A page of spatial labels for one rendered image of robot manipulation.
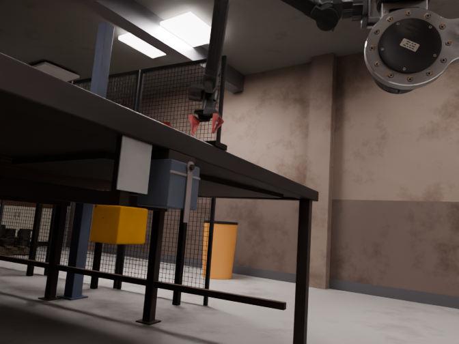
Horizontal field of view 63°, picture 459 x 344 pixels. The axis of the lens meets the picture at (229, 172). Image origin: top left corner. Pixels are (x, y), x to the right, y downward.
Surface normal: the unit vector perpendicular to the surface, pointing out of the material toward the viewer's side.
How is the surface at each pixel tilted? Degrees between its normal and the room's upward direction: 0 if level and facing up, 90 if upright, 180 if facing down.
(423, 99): 90
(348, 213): 90
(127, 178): 90
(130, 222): 90
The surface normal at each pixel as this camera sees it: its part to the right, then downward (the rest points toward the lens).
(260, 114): -0.56, -0.15
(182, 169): 0.88, 0.00
